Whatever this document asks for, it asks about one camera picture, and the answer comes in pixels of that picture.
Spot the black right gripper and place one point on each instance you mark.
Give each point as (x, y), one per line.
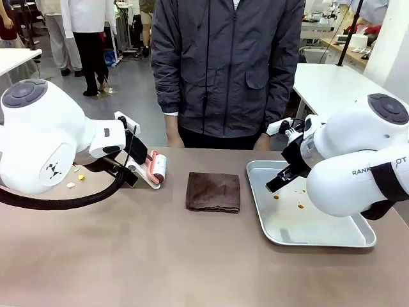
(297, 156)

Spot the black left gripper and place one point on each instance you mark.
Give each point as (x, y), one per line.
(138, 149)

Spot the pink white lint roller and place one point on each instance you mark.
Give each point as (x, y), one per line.
(159, 166)

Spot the brown cloth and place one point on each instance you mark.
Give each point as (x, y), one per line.
(213, 192)

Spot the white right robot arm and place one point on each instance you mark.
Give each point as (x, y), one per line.
(351, 140)

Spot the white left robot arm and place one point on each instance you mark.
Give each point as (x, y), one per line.
(38, 128)

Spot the person's right hand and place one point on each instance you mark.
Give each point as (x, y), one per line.
(174, 134)

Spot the person's left hand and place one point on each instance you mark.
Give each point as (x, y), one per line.
(263, 142)

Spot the white folded roller stand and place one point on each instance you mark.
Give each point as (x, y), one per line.
(140, 172)

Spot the silver metal tray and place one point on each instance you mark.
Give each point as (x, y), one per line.
(287, 224)

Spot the person's black trousers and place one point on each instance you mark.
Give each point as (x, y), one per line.
(217, 140)

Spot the white paper crumb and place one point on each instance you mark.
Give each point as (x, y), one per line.
(70, 185)

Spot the blue plastic bag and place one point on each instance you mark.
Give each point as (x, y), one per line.
(109, 60)

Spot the person in white coat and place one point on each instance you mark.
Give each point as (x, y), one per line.
(92, 38)

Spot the person in grey jacket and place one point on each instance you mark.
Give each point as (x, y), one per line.
(223, 64)

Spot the person in beige trousers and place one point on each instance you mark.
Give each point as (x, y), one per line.
(64, 38)

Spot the wooden workbench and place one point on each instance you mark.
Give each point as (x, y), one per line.
(348, 51)

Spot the black stand pole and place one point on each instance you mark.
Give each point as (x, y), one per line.
(350, 32)

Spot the person in maroon top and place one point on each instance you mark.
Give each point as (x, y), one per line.
(6, 19)

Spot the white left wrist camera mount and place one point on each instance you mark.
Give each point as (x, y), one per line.
(126, 119)

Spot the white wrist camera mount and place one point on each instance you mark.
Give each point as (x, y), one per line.
(276, 127)
(126, 119)

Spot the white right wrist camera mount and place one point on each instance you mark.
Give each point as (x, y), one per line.
(276, 127)

